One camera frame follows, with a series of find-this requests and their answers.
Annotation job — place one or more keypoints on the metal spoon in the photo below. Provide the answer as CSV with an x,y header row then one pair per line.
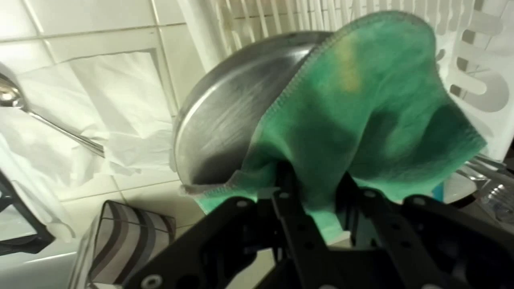
x,y
10,93

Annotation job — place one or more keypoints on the white plastic bag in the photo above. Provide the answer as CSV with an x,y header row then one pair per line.
x,y
122,90

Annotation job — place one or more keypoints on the brown striped fabric bag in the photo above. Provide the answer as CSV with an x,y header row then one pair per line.
x,y
125,241

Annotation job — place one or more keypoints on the green microfiber cloth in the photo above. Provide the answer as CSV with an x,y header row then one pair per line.
x,y
370,117

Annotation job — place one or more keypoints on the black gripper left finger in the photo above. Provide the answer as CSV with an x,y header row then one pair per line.
x,y
241,241

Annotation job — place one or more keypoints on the white plastic dish rack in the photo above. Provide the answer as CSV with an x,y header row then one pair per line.
x,y
476,64

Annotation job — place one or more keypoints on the white gas stove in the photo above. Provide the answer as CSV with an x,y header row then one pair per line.
x,y
24,266

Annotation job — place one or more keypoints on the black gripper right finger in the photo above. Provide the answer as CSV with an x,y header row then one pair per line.
x,y
427,245

